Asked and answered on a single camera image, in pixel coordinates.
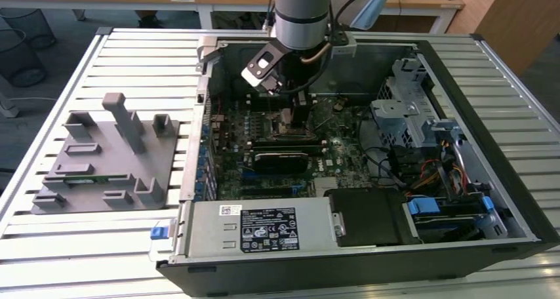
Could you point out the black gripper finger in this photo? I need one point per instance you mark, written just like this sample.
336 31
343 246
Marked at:
301 112

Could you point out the CPU socket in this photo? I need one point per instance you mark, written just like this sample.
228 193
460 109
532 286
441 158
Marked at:
288 134

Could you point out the coin cell battery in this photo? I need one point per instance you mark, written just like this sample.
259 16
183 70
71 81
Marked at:
339 105

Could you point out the black RAM slot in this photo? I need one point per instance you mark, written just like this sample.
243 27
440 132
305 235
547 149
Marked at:
288 151
288 144
263 104

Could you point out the green labelled RAM stick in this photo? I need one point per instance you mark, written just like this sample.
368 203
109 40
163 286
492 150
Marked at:
257 99

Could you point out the green motherboard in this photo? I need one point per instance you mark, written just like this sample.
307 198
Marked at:
345 148

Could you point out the small black graphics card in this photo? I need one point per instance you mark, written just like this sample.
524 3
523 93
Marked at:
280 163

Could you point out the silver metal drive cage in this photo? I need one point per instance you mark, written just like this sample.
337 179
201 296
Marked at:
396 122

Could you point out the silver chipset heatsink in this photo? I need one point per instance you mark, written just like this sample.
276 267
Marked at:
327 184

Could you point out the black expansion slot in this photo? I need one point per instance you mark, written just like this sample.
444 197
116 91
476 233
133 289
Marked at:
267 191

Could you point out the blue disk carrier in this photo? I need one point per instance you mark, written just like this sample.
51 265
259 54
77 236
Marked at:
421 207

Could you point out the silver power supply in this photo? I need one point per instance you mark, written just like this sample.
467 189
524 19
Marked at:
205 227

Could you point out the grey parts rack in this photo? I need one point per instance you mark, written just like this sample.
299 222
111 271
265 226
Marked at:
113 168

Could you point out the blue plastic latch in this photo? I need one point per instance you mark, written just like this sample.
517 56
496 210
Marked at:
157 232
487 204

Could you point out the black PC case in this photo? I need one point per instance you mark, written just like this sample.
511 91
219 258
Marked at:
305 276

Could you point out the wooden cabinet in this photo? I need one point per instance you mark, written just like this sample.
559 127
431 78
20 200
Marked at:
516 23

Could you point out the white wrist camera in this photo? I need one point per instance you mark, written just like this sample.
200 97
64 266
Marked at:
263 66
343 46

